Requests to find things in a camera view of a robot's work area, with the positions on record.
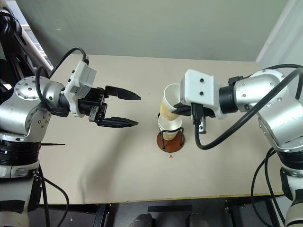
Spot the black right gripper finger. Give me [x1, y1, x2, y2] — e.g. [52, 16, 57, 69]
[171, 102, 190, 116]

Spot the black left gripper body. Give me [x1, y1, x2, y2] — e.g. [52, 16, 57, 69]
[78, 87, 109, 124]

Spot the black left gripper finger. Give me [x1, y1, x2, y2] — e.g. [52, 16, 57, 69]
[95, 116, 139, 129]
[105, 85, 142, 101]

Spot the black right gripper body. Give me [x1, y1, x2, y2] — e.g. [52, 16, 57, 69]
[182, 104, 216, 118]

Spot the brown wire cup holder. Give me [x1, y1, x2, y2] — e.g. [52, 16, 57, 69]
[156, 113, 186, 153]

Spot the beige pipe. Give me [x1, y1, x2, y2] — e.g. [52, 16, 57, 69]
[16, 30, 53, 72]

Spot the dark rounded shape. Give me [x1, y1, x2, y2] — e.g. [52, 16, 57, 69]
[129, 213, 156, 227]
[189, 212, 209, 227]

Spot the black equipment stand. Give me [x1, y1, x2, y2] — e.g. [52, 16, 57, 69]
[0, 8, 52, 105]

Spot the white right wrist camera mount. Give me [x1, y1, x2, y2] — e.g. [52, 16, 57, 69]
[180, 69, 228, 119]

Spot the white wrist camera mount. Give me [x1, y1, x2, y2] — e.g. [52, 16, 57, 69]
[63, 61, 98, 118]
[180, 69, 228, 119]

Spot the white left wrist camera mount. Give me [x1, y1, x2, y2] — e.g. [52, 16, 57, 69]
[63, 61, 98, 118]

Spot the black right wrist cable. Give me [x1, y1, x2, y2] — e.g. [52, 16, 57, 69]
[191, 67, 303, 150]

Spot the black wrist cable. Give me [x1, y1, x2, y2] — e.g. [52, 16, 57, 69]
[35, 47, 90, 112]
[191, 67, 303, 150]

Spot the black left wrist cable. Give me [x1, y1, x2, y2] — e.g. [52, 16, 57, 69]
[35, 47, 90, 112]

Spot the black right body cable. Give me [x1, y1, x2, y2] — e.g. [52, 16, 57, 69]
[250, 148, 275, 227]
[265, 151, 286, 227]

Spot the black body cable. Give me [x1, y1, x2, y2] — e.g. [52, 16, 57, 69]
[250, 148, 275, 227]
[265, 151, 286, 227]
[42, 177, 71, 227]
[37, 165, 51, 227]

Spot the black left body cable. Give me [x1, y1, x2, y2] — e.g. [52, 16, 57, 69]
[37, 165, 51, 227]
[42, 177, 71, 227]

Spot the black table frame leg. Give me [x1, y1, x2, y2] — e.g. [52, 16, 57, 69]
[224, 199, 240, 227]
[93, 202, 112, 227]

